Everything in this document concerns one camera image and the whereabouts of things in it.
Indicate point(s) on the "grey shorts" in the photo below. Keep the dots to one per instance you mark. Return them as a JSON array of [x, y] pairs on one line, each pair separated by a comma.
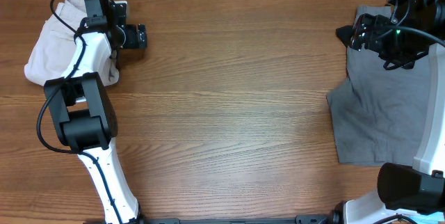
[[378, 116]]

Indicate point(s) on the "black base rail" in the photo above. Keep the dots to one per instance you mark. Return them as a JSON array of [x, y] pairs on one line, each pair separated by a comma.
[[236, 221]]

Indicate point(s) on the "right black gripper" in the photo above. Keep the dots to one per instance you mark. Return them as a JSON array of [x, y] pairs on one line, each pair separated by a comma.
[[375, 43]]

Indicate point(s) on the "black garment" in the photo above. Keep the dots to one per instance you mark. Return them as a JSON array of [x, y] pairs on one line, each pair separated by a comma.
[[344, 34]]

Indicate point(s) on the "beige shorts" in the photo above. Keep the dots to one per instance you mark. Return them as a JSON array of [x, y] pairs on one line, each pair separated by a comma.
[[56, 50]]

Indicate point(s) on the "light blue garment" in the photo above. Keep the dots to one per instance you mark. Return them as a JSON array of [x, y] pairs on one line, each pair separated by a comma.
[[434, 218]]

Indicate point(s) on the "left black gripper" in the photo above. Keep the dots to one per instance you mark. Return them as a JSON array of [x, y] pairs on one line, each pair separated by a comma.
[[131, 41]]

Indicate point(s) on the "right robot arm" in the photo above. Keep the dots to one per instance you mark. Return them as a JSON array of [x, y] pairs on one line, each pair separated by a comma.
[[404, 191]]

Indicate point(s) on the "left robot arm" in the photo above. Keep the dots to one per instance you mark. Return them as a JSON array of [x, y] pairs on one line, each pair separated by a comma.
[[81, 111]]

